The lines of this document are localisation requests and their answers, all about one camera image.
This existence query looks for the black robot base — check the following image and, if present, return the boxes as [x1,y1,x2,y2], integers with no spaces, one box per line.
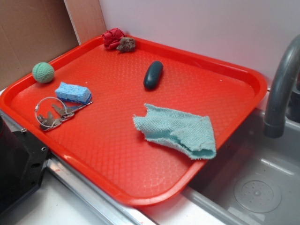
[0,119,49,215]

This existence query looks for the dark green plastic pickle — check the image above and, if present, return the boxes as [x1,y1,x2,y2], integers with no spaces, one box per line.
[143,60,164,90]

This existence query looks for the red plastic tray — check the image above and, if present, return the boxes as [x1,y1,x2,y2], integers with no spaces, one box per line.
[0,37,267,206]

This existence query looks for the light blue cloth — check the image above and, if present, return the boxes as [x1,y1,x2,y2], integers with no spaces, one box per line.
[133,104,217,160]

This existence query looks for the brown rock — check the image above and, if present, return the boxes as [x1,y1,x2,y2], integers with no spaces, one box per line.
[116,37,136,53]

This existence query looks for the blue sponge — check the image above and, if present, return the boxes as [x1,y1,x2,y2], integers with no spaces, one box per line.
[55,82,92,104]

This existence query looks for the crumpled red cloth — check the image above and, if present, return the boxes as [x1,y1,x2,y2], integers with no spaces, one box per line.
[102,28,126,50]

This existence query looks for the green textured ball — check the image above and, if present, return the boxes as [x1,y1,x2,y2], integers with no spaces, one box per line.
[32,62,55,83]

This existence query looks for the grey faucet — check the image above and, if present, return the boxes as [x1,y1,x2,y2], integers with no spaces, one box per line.
[263,36,300,138]

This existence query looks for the grey plastic sink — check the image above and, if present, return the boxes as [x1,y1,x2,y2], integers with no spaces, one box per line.
[182,98,300,225]

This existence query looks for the brown cardboard panel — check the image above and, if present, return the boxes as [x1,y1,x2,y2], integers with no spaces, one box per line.
[0,0,78,90]

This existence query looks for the silver keys on ring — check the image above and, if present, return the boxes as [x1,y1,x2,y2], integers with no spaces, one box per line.
[34,97,93,132]

